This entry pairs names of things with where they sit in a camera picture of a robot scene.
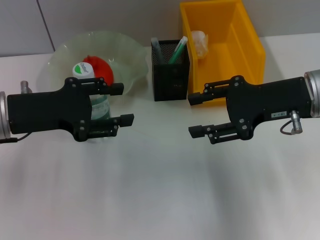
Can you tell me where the clear green-label water bottle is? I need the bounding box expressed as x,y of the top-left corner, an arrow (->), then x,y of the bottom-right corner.
72,62 -> 115,141

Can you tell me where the thin arm cable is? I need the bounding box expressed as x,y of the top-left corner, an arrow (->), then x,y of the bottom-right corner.
279,119 -> 295,136
0,132 -> 32,144

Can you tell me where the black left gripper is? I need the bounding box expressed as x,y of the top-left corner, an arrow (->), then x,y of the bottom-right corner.
6,76 -> 135,143

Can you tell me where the grey marker pen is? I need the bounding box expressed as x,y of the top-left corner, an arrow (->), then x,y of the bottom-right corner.
151,36 -> 166,65

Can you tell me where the thin right arm cable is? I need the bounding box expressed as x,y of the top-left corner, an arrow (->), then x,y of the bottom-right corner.
279,119 -> 295,136

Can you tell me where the black mesh pen holder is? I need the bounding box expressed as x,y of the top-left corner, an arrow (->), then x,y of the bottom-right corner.
150,39 -> 191,103

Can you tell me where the orange fruit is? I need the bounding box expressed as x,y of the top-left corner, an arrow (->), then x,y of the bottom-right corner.
81,55 -> 115,86

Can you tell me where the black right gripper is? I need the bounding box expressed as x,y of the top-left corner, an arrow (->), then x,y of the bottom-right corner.
187,75 -> 313,145

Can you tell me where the white paper ball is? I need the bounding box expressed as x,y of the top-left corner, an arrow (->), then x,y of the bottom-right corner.
191,29 -> 210,61

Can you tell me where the thin left arm cable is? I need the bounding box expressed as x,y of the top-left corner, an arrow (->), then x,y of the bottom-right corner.
0,132 -> 32,144

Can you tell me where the yellow plastic bin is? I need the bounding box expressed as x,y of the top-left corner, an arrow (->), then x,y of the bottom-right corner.
179,0 -> 266,107

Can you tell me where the mint green utility knife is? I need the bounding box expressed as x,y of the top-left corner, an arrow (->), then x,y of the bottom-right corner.
167,35 -> 189,65

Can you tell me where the pale green glass fruit plate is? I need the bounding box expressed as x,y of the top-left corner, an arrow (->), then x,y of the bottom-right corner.
36,30 -> 150,106

